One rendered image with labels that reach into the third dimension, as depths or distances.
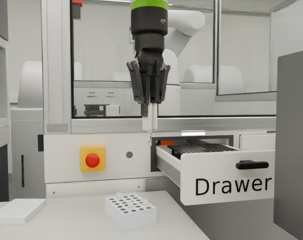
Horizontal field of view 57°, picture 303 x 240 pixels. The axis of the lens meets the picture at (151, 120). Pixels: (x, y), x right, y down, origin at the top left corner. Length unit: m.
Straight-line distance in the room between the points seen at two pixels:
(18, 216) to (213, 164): 0.46
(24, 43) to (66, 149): 3.39
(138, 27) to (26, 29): 3.58
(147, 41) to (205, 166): 0.32
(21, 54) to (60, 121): 3.34
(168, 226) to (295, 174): 0.29
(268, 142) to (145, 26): 0.61
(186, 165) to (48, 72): 0.50
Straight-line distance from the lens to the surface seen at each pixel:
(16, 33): 4.24
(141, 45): 0.69
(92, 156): 0.80
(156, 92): 0.71
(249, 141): 1.01
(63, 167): 0.89
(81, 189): 0.90
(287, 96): 0.66
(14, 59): 4.18
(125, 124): 0.87
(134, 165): 0.90
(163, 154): 0.82
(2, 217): 0.76
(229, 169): 0.65
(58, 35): 0.89
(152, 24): 0.69
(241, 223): 1.09
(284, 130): 0.67
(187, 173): 0.61
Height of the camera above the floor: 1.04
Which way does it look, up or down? 3 degrees down
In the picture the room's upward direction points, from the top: straight up
